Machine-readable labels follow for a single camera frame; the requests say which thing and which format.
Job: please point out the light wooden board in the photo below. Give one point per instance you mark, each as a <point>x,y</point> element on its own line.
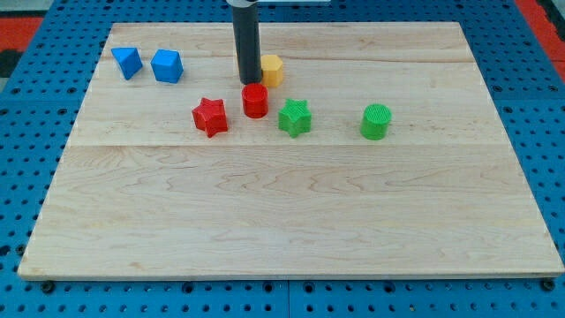
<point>141,194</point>

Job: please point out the red cylinder block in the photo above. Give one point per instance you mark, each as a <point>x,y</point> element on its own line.
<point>255,100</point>

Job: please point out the red star block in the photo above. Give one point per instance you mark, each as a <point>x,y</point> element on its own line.
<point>210,117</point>

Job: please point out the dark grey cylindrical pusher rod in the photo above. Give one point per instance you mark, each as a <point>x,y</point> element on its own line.
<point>245,21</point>

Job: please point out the green cylinder block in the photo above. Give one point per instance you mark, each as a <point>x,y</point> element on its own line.
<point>375,121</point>

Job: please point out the blue cube block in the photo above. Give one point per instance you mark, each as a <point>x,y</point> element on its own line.
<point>167,66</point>

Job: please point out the green star block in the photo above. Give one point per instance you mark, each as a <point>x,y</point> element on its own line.
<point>295,117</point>

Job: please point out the blue triangular prism block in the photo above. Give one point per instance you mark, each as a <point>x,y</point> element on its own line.
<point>128,59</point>

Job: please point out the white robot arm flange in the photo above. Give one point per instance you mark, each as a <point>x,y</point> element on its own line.
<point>282,2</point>

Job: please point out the yellow hexagon block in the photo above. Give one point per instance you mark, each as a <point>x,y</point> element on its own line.
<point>272,70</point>

